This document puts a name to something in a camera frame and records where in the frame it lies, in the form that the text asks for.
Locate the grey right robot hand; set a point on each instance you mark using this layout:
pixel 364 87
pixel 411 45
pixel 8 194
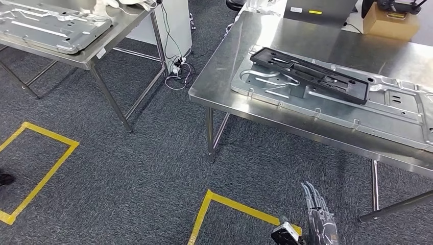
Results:
pixel 321 226

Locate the black plastic plate part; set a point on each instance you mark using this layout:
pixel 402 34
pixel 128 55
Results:
pixel 351 89

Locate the stainless steel workbench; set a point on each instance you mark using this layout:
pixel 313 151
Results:
pixel 304 37

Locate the stamped sheet metal panel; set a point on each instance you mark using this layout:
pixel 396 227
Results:
pixel 389 111
pixel 50 30

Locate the cardboard box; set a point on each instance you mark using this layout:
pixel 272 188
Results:
pixel 389 27

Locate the dark grey laptop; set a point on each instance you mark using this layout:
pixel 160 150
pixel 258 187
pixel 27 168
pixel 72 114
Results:
pixel 321 15

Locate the black device on box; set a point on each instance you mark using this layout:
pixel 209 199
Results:
pixel 392 5

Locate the black stool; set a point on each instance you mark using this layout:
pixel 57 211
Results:
pixel 235 4

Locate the white cabinet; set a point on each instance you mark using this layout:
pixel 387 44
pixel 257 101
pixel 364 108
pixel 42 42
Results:
pixel 176 23

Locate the yellow floor tape outline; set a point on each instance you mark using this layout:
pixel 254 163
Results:
pixel 50 169

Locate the stainless steel table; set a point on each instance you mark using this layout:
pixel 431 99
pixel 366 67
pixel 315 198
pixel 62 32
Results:
pixel 101 40

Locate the white cloth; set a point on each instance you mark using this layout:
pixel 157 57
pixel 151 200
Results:
pixel 135 3

